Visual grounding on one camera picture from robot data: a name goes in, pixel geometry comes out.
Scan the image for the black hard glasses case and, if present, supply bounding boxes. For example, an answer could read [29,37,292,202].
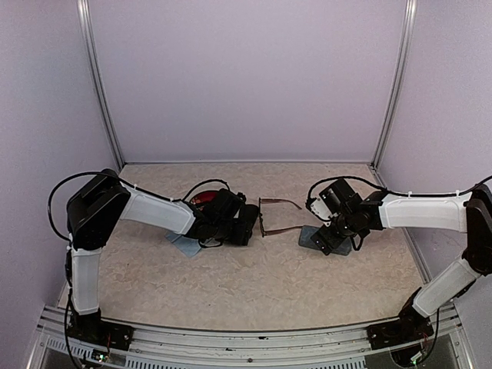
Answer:
[239,204,259,235]

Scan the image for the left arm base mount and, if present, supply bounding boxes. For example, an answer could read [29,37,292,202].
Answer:
[65,301,135,351]

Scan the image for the grey green glasses case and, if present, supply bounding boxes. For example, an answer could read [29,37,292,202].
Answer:
[298,225,352,256]

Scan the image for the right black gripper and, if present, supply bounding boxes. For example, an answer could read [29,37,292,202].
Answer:
[311,211,357,254]

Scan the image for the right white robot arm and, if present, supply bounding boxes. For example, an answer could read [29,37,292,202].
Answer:
[306,178,491,341]

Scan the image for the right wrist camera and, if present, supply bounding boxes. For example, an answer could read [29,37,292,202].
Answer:
[305,177,362,226]

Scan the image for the brown frame sunglasses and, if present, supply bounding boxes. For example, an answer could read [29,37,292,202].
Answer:
[258,198,304,238]

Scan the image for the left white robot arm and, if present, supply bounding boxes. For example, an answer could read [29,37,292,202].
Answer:
[66,170,259,342]

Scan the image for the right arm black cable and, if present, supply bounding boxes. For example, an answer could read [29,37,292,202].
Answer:
[306,175,492,251]

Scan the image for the right aluminium frame post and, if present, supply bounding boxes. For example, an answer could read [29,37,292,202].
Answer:
[371,0,418,172]

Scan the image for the aluminium frame post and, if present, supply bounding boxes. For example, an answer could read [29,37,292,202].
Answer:
[371,0,418,172]
[77,0,125,171]

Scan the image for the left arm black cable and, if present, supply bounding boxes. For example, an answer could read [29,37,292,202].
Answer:
[47,171,231,249]

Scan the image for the left aluminium frame post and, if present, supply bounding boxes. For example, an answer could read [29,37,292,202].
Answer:
[77,0,125,171]

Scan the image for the red floral round case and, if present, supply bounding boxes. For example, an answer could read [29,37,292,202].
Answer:
[190,190,219,207]

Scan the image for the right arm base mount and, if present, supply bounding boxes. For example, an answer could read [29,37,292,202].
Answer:
[367,288,434,350]

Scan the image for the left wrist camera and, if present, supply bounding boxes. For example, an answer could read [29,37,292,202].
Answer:
[213,188,246,218]

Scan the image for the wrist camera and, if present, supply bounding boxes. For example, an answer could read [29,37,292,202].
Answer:
[305,177,362,226]
[213,188,246,218]

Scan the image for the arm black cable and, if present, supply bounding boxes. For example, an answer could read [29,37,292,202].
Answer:
[47,171,231,249]
[306,175,492,251]

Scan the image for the front aluminium rail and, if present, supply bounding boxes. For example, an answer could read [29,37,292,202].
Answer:
[26,305,474,369]

